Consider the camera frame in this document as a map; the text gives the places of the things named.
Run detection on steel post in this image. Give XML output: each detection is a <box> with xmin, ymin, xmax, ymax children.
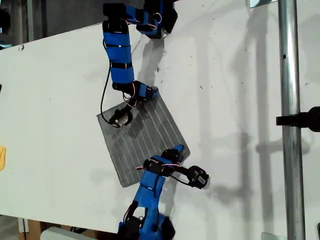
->
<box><xmin>276</xmin><ymin>0</ymin><xmax>307</xmax><ymax>240</ymax></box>

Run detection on black camera cable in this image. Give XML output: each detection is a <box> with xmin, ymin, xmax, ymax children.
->
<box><xmin>169</xmin><ymin>174</ymin><xmax>196</xmax><ymax>188</ymax></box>
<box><xmin>100</xmin><ymin>39</ymin><xmax>116</xmax><ymax>125</ymax></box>

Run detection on black camera stalk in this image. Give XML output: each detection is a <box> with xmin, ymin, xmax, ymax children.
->
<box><xmin>122</xmin><ymin>99</ymin><xmax>139</xmax><ymax>114</ymax></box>
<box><xmin>171</xmin><ymin>165</ymin><xmax>192</xmax><ymax>178</ymax></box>

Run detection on black clamp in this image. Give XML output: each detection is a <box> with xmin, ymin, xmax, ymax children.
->
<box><xmin>275</xmin><ymin>105</ymin><xmax>320</xmax><ymax>133</ymax></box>

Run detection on yellow object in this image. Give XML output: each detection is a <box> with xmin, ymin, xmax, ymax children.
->
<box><xmin>0</xmin><ymin>145</ymin><xmax>7</xmax><ymax>172</ymax></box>

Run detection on red white servo wire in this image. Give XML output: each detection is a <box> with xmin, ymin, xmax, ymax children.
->
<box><xmin>135</xmin><ymin>159</ymin><xmax>184</xmax><ymax>173</ymax></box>
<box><xmin>121</xmin><ymin>83</ymin><xmax>139</xmax><ymax>109</ymax></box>

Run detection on black camera box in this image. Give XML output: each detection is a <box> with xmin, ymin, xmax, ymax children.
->
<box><xmin>108</xmin><ymin>108</ymin><xmax>134</xmax><ymax>129</ymax></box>
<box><xmin>186</xmin><ymin>165</ymin><xmax>210</xmax><ymax>189</ymax></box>

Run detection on white box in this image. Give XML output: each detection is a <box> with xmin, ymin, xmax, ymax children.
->
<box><xmin>39</xmin><ymin>225</ymin><xmax>101</xmax><ymax>240</ymax></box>

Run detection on grey striped towel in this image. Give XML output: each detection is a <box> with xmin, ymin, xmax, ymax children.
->
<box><xmin>96</xmin><ymin>95</ymin><xmax>191</xmax><ymax>188</ymax></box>

